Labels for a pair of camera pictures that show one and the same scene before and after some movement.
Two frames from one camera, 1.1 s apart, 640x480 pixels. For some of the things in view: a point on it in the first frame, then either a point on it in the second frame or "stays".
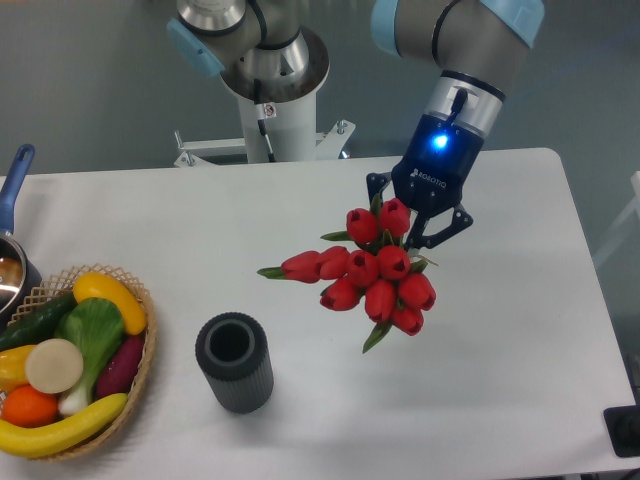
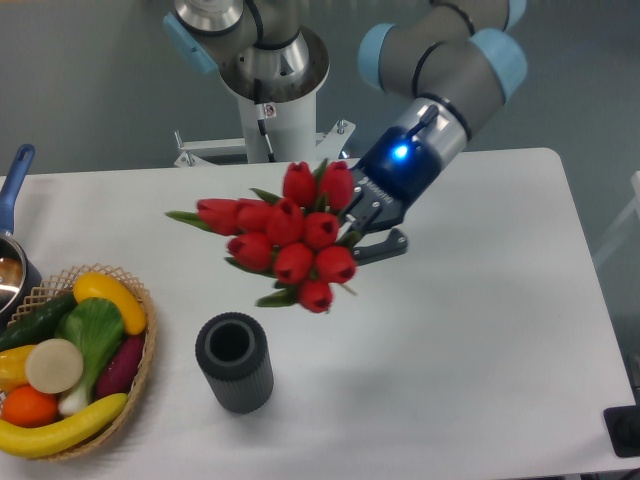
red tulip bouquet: (375, 271) → (293, 236)
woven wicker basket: (63, 284) stays
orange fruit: (27, 407) stays
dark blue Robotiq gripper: (433, 176) → (393, 174)
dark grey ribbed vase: (233, 350) stays
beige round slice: (54, 366) stays
